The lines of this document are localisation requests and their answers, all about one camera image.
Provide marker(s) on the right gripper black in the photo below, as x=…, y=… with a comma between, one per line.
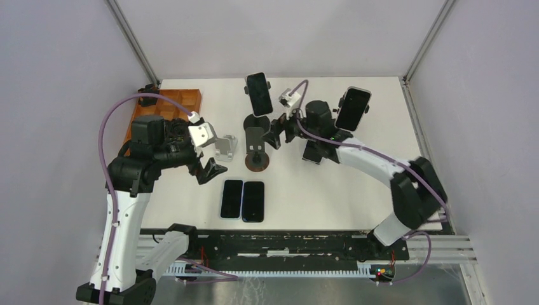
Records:
x=278, y=126

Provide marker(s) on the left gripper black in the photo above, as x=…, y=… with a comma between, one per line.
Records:
x=210, y=170

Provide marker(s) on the silver folding phone stand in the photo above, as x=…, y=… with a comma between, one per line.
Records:
x=225, y=148

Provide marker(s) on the phone with light blue case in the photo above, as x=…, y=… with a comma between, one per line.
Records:
x=231, y=201

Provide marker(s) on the phone stand brown round base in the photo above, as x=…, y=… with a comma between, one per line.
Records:
x=256, y=160

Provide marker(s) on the black phone dark case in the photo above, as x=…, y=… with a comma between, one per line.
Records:
x=253, y=201

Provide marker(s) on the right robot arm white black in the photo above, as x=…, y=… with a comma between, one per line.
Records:
x=416, y=190

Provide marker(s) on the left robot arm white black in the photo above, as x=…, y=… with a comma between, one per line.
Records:
x=120, y=277

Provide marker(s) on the phone with white case centre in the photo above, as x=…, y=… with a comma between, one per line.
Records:
x=311, y=154

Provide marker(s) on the phone with white case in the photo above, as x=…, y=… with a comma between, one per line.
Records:
x=311, y=154
x=355, y=92

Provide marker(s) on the black phone stand right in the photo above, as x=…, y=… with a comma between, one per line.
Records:
x=350, y=112

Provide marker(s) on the phone with white case right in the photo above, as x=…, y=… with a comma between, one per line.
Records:
x=355, y=92

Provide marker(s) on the black round object in tray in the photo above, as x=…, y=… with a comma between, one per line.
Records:
x=177, y=129

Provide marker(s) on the wooden compartment tray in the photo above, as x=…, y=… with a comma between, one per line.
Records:
x=188, y=98

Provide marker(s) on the small black orange clamp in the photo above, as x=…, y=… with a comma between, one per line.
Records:
x=148, y=101

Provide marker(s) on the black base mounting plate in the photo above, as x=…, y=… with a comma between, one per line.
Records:
x=289, y=250

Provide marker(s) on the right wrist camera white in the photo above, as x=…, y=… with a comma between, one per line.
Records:
x=290, y=101

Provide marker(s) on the white slotted cable duct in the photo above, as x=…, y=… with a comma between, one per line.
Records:
x=180, y=269

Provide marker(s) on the aluminium frame rail left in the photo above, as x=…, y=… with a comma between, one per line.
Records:
x=132, y=40

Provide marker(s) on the aluminium frame rail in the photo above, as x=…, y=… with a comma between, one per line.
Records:
x=432, y=33
x=132, y=40

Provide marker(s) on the aluminium frame rail right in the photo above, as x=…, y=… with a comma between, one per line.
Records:
x=432, y=33

